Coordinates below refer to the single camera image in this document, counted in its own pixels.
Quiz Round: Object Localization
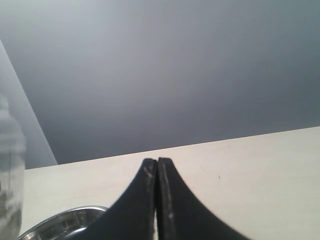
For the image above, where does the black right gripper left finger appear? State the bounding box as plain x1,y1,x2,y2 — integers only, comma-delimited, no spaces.
82,158,158,240

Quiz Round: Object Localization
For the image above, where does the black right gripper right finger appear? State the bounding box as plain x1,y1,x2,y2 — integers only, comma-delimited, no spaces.
157,157,247,240

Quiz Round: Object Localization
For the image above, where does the clear plastic shaker bottle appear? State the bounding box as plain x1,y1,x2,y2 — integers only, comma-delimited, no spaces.
0,95,26,240

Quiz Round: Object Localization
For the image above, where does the round stainless steel tray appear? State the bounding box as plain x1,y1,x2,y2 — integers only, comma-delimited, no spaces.
18,205,108,240

